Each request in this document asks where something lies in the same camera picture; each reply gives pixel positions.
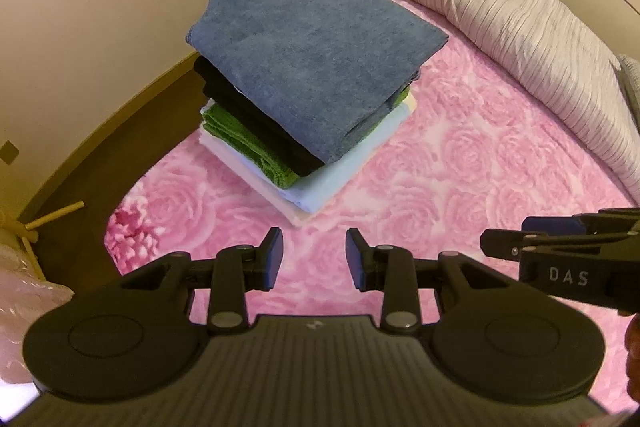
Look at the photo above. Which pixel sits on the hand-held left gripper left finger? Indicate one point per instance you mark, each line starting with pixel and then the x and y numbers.
pixel 272 259

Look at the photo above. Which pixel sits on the white folded garment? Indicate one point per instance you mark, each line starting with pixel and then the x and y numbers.
pixel 295 216

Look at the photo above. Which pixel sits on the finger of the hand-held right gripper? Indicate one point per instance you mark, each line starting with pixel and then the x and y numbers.
pixel 550 225
pixel 505 243

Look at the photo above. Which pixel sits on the grey ribbed quilt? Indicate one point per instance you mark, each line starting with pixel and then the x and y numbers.
pixel 631 82

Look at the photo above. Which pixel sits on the lilac ribbed quilt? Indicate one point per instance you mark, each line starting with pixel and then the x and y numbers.
pixel 525 37

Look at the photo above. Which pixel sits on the blue denim jeans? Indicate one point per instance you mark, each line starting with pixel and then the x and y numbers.
pixel 310 57

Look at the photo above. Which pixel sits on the pink floral blanket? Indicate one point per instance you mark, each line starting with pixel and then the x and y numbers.
pixel 450 182

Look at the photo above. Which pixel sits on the light blue folded garment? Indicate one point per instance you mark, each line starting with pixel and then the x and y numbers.
pixel 325 187

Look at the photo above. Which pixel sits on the person's right hand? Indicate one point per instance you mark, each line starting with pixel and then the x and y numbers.
pixel 633 357

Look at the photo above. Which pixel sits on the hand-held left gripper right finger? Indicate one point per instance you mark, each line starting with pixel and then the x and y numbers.
pixel 356 262

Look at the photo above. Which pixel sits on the green folded garment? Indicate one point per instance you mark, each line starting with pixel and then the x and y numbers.
pixel 240 142

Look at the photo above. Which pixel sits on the black folded garment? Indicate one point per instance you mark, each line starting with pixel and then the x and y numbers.
pixel 240 112

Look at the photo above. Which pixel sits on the brown wall socket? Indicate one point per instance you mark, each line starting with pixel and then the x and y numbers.
pixel 7 153

